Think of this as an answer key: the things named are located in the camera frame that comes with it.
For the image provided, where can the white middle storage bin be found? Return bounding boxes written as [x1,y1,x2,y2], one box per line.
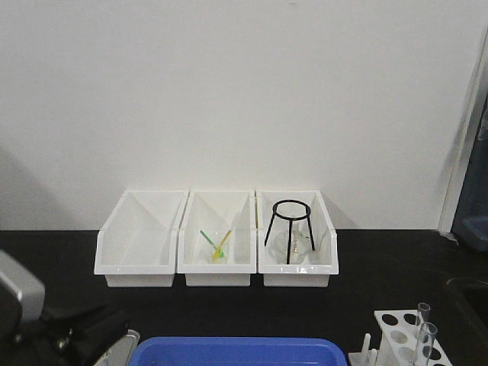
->
[177,190,257,287]

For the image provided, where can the blue plastic tray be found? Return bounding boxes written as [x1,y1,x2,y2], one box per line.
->
[129,337,348,365]

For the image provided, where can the clear glass test tube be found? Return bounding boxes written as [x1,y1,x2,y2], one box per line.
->
[411,322,438,366]

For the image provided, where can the black wire tripod stand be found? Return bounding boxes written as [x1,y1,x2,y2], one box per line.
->
[263,200,316,265]

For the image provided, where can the clear test tube in rack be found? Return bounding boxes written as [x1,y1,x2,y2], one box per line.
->
[416,302,431,329]

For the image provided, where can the white storage bin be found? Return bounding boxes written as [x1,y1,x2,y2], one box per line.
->
[255,190,339,287]
[94,190,189,287]
[177,190,257,287]

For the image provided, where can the white left storage bin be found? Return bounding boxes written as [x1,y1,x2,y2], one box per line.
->
[94,190,189,287]

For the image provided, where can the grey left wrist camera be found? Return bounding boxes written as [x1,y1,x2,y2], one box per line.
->
[1,250,46,338]

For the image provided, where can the grey metal tray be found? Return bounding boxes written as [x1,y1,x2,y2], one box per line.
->
[95,329,140,366]

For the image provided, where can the white test tube rack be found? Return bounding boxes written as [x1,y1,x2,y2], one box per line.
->
[348,310,451,365]

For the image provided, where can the black lab sink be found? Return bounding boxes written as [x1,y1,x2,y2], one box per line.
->
[446,277,487,338]

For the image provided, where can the grey blue pegboard drying rack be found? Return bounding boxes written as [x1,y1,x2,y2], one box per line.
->
[451,34,488,252]

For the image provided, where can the white right storage bin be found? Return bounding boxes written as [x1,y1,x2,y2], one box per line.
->
[255,190,339,287]

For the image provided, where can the green yellow plastic sticks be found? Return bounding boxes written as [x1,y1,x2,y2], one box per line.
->
[200,230,232,265]

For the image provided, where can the clear glass flask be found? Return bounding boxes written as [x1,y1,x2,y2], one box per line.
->
[268,205,310,265]

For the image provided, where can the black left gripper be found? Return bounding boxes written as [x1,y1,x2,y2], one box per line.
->
[1,304,130,365]

